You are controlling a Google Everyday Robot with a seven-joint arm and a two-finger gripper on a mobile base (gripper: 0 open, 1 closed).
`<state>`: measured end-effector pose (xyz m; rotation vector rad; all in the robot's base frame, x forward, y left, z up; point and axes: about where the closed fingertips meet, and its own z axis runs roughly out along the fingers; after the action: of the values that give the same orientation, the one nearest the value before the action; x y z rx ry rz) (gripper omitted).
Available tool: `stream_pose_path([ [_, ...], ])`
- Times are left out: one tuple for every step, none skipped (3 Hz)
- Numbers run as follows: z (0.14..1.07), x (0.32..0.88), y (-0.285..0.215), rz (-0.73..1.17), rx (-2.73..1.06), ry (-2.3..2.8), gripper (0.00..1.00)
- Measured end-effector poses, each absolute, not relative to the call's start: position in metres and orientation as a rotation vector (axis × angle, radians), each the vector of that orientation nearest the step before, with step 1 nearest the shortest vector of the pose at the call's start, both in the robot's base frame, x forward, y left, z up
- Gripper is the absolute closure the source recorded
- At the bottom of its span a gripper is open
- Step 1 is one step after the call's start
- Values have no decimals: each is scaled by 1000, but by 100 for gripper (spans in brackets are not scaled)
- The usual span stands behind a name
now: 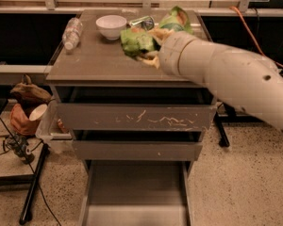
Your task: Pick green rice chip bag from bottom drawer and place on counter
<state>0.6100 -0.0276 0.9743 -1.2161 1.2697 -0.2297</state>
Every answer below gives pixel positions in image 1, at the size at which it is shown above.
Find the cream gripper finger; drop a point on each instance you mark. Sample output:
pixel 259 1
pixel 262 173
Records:
pixel 160 35
pixel 150 61

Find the green rice chip bag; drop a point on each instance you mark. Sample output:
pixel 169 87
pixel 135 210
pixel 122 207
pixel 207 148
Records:
pixel 137 42

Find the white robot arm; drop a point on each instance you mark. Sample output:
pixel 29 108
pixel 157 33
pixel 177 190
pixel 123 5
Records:
pixel 242 79

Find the grey drawer cabinet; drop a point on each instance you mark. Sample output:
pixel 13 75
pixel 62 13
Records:
pixel 98 72

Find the top grey drawer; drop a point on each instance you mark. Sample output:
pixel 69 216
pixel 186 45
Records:
pixel 187 118

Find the middle grey drawer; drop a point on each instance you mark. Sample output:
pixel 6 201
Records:
pixel 101 150

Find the bottom open grey drawer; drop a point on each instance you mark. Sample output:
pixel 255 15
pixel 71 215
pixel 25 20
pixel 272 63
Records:
pixel 136 193

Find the green soda can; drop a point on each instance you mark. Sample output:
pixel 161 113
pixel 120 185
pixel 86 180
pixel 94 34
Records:
pixel 145 22

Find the white ceramic bowl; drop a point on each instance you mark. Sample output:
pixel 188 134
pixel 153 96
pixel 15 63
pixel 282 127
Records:
pixel 110 26

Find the clear plastic water bottle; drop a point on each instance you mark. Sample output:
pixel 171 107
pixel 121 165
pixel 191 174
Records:
pixel 72 34

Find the clear plastic bin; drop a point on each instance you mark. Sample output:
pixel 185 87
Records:
pixel 49 132

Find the white paper cup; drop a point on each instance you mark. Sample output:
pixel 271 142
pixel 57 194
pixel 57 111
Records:
pixel 38 112

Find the orange cloth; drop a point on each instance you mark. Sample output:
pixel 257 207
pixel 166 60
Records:
pixel 20 122

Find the small metal clamp device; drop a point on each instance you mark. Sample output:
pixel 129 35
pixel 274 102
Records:
pixel 19 145

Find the black table leg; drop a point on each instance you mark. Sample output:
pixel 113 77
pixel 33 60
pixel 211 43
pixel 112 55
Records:
pixel 26 214

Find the black stand frame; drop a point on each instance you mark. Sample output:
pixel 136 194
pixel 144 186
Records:
pixel 227 114

